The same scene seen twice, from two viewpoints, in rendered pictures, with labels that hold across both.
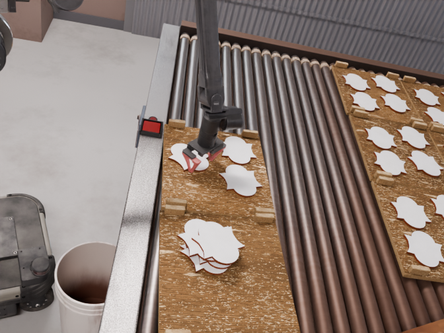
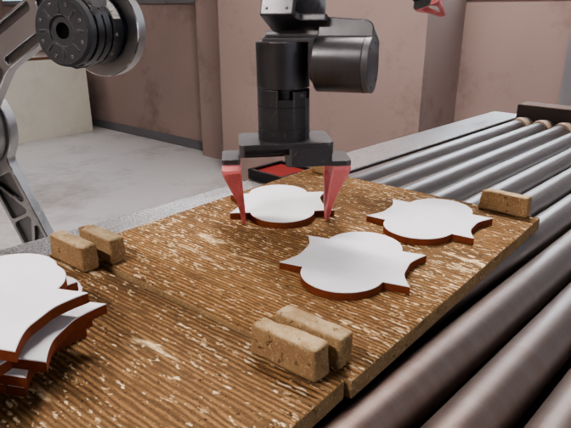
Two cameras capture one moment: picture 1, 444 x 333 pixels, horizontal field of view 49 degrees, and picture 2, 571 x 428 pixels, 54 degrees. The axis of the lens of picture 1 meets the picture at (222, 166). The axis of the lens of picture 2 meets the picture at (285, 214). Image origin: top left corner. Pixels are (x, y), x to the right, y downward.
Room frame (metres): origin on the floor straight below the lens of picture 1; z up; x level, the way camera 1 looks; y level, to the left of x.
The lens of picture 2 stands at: (0.85, -0.43, 1.17)
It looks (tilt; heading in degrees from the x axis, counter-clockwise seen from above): 20 degrees down; 54
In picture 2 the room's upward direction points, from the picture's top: straight up
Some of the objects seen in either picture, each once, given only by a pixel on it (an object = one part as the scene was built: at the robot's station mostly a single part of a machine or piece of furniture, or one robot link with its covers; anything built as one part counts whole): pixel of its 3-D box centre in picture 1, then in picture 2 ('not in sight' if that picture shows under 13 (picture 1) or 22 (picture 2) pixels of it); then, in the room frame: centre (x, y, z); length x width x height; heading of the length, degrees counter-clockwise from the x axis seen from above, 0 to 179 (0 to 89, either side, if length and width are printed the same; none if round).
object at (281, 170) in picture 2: (151, 128); (280, 174); (1.35, 0.27, 0.92); 0.06 x 0.06 x 0.01; 11
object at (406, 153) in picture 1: (402, 149); not in sight; (1.64, -0.66, 0.94); 0.41 x 0.35 x 0.04; 10
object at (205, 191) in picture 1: (215, 169); (322, 238); (1.22, 0.02, 0.93); 0.41 x 0.35 x 0.02; 14
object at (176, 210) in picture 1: (174, 209); (73, 250); (0.97, 0.10, 0.95); 0.06 x 0.02 x 0.03; 106
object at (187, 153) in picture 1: (195, 159); (254, 183); (1.18, 0.09, 0.98); 0.07 x 0.07 x 0.09; 59
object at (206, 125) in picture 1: (213, 122); (288, 64); (1.21, 0.06, 1.12); 0.07 x 0.06 x 0.07; 124
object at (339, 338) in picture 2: (263, 212); (313, 335); (1.07, -0.16, 0.95); 0.06 x 0.02 x 0.03; 104
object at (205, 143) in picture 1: (207, 137); (284, 121); (1.21, 0.07, 1.05); 0.10 x 0.07 x 0.07; 149
